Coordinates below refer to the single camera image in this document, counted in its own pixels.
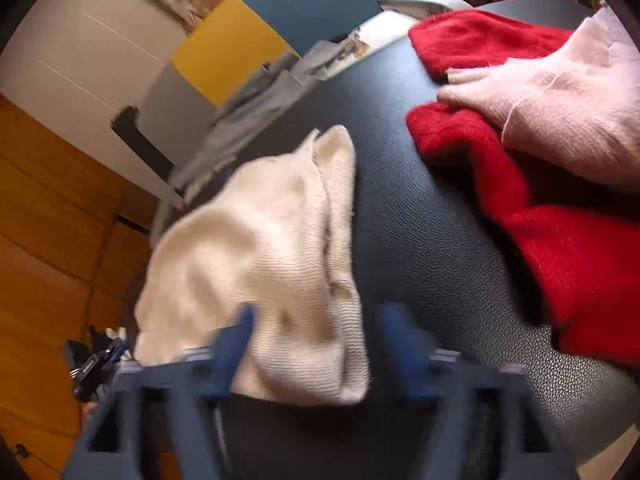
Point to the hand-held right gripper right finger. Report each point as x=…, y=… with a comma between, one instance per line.
x=405, y=355

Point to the grey garment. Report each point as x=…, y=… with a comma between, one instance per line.
x=260, y=95

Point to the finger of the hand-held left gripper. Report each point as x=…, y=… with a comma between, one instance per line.
x=115, y=351

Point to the grey yellow blue colour-block rug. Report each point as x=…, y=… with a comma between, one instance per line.
x=240, y=45

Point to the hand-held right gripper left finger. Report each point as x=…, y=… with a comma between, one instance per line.
x=235, y=355

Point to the grey chair armrest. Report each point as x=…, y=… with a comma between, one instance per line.
x=425, y=1

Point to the red fuzzy sweater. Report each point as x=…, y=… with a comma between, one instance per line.
x=575, y=260

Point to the white cabinet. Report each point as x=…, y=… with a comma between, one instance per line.
x=75, y=75

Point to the pink fuzzy sweater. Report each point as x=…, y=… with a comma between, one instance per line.
x=565, y=105

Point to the cream knit sweater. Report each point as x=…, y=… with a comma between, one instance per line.
x=270, y=260

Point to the white printed cloth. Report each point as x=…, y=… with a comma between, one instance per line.
x=385, y=32

